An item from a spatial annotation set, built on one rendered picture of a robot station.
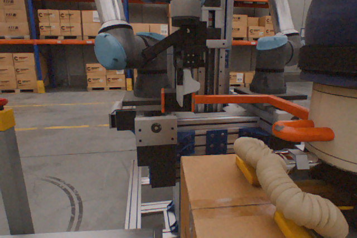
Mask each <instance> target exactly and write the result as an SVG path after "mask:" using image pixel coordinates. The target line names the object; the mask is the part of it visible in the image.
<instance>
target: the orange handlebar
mask: <svg viewBox="0 0 357 238"><path fill-rule="evenodd" d="M230 103H268V104H271V105H273V106H275V107H277V108H280V109H282V110H284V111H285V112H286V113H289V114H291V115H294V116H296V117H298V118H300V119H302V120H280V121H277V122H275V123H274V124H273V125H272V132H273V133H274V135H275V136H276V137H278V138H280V139H282V140H286V141H289V142H316V141H331V140H333V139H334V137H335V133H334V132H333V130H332V129H330V128H328V127H316V128H314V124H313V121H312V120H308V112H309V109H308V108H305V107H304V106H300V105H298V104H295V103H292V102H289V101H287V100H284V99H281V98H278V97H276V96H273V95H195V104H230Z"/></svg>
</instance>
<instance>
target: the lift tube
mask: <svg viewBox="0 0 357 238"><path fill-rule="evenodd" d="M332 43H357V0H312V1H311V3H310V6H309V9H308V11H307V15H306V19H305V46H306V45H321V44H332ZM298 78H300V79H303V80H306V81H310V82H317V83H322V84H330V85H340V86H351V87H357V75H341V74H328V73H326V72H314V71H305V70H301V72H300V74H299V76H298Z"/></svg>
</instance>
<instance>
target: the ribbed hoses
mask: <svg viewBox="0 0 357 238"><path fill-rule="evenodd" d="M233 148H234V151H235V154H236V155H237V156H238V157H239V158H240V159H241V160H242V161H243V162H245V163H246V164H248V166H250V167H253V168H254V169H256V172H257V173H256V175H257V178H258V181H259V184H260V185H261V187H262V188H263V189H264V192H265V193H266V195H267V198H268V199H269V200H270V201H271V204H272V205H274V206H276V210H277V211H278V212H283V214H284V216H285V218H287V219H289V220H293V221H294V222H295V223H296V224H298V225H299V226H303V225H304V226H305V227H306V228H309V229H314V230H315V231H316V232H317V233H318V234H320V235H321V236H323V237H324V238H345V237H346V235H347V234H348V224H347V222H346V219H345V217H344V215H343V214H342V213H341V211H340V209H339V208H338V207H336V206H335V205H334V204H333V203H332V202H331V201H330V200H328V199H326V198H322V197H320V196H317V195H313V194H310V193H308V194H307V193H306V192H302V191H301V189H300V188H298V187H297V185H296V184H295V183H294V182H293V180H291V179H290V177H289V176H288V173H289V171H290V170H289V171H288V172H287V168H286V164H285V162H284V160H283V158H281V157H280V156H279V155H277V154H275V153H272V151H273V150H272V149H269V148H268V146H267V145H266V144H264V143H263V142H262V141H261V140H258V139H257V138H254V139H253V138H249V137H241V138H239V139H237V140H236V141H235V142H234V146H233ZM286 172H287V173H286Z"/></svg>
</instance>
